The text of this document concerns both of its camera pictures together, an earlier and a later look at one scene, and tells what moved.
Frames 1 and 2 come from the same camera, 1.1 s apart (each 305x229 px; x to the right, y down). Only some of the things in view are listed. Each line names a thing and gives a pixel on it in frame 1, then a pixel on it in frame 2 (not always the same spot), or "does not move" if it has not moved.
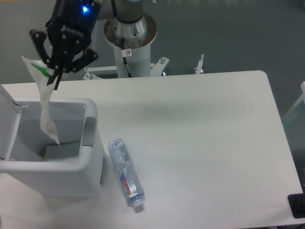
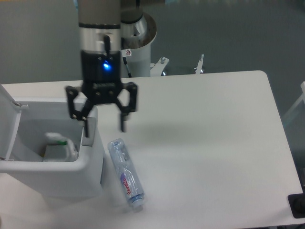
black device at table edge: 297,202 does not move
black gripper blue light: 70,29 to 101,80
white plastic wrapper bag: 44,82 to 59,149
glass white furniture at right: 302,87 does not move
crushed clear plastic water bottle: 127,171 does not move
